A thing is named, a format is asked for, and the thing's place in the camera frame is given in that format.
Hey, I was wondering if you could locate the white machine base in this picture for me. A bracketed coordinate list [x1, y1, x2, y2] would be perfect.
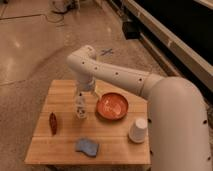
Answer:
[49, 0, 76, 14]

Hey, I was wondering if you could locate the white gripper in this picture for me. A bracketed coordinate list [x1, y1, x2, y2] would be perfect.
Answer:
[76, 80, 99, 99]

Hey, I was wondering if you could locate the clear plastic bottle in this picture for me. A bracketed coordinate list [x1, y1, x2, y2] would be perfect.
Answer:
[75, 93, 87, 119]

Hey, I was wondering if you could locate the black box on floor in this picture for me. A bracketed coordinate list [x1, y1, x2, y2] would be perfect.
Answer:
[122, 21, 140, 39]

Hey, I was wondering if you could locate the white paper cup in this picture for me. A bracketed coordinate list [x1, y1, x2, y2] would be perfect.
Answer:
[128, 118, 148, 143]

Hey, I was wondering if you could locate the blue sponge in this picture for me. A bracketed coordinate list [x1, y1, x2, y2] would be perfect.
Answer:
[75, 138, 99, 157]

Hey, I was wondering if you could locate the orange bowl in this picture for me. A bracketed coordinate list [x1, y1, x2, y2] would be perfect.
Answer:
[96, 92, 129, 120]

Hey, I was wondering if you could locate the dark red chili pepper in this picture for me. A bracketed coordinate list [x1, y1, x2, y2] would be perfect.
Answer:
[49, 113, 57, 135]

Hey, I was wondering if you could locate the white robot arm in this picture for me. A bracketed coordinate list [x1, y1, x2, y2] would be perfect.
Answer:
[67, 45, 213, 171]

